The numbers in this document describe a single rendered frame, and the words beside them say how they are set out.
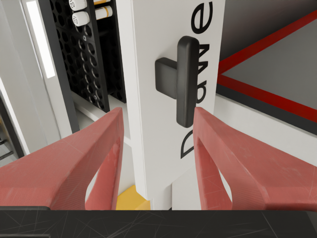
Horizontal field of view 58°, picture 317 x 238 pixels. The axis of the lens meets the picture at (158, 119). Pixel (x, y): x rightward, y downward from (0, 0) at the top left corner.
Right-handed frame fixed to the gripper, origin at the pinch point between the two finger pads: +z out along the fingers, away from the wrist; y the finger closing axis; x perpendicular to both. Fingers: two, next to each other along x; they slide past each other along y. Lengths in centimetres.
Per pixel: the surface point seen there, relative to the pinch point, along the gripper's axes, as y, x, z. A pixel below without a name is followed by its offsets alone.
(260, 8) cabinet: -21, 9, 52
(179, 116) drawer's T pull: -1.7, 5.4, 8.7
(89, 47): 7.5, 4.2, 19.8
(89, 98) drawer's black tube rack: 8.7, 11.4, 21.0
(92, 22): 6.5, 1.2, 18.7
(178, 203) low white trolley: -4, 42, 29
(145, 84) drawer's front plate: 1.0, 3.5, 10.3
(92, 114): 9.1, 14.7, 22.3
